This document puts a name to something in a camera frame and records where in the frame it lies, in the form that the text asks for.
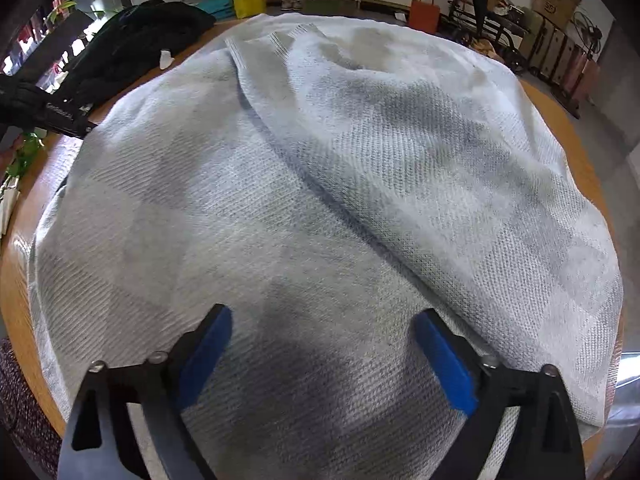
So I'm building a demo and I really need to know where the potted green plant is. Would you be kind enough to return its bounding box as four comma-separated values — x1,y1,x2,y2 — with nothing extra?
47,0,93,26

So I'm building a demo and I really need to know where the dark speckled cloth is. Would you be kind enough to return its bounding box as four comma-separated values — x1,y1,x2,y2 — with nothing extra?
0,337,66,476

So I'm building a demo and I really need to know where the olive green crate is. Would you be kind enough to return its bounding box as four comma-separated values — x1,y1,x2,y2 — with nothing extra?
302,0,362,17

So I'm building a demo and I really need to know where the black striped garment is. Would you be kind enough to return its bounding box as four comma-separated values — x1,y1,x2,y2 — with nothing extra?
60,1,217,111

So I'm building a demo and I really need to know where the olive green suitcase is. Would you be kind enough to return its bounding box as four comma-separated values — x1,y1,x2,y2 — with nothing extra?
520,10,551,73
542,27,573,86

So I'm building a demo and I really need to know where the black standing fan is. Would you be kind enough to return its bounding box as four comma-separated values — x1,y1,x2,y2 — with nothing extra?
550,10,603,118

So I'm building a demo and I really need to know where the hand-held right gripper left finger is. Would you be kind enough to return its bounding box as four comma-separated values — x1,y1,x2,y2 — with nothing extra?
57,303,233,480

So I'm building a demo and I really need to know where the yellow shopping bag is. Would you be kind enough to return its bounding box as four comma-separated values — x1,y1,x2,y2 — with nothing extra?
232,0,267,20

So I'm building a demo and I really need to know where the grey knit sweater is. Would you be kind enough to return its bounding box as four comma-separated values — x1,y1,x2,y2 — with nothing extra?
27,11,625,480

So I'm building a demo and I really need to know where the green plastic bottle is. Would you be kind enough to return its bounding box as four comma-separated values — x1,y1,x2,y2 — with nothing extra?
7,130,46,178

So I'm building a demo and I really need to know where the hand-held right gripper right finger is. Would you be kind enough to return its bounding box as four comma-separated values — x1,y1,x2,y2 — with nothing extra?
412,308,586,480

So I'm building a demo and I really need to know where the orange paper bag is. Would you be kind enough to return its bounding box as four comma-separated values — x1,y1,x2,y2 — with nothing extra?
409,0,442,35

